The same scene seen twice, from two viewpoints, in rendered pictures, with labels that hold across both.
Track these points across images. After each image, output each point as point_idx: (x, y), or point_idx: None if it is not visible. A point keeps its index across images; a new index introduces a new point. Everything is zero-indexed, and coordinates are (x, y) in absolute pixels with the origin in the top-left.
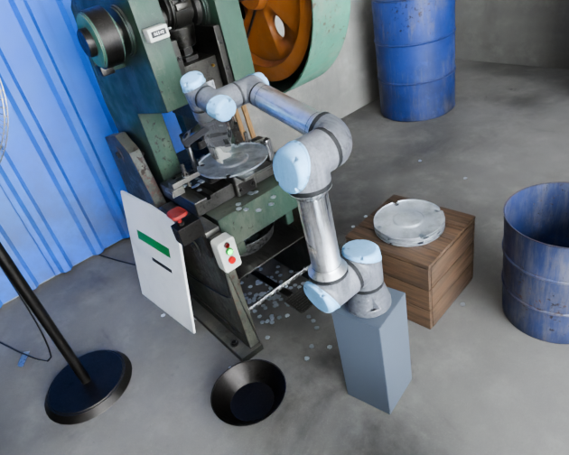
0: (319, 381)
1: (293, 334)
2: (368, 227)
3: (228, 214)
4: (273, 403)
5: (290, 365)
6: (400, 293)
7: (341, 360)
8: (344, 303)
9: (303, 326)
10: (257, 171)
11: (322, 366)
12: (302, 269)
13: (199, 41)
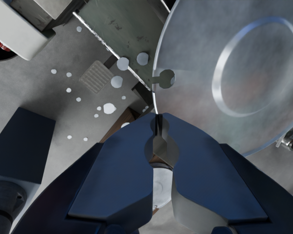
0: (28, 83)
1: (83, 55)
2: (153, 157)
3: (104, 39)
4: None
5: (44, 56)
6: (16, 218)
7: (4, 127)
8: None
9: None
10: (163, 156)
11: (45, 85)
12: (138, 77)
13: None
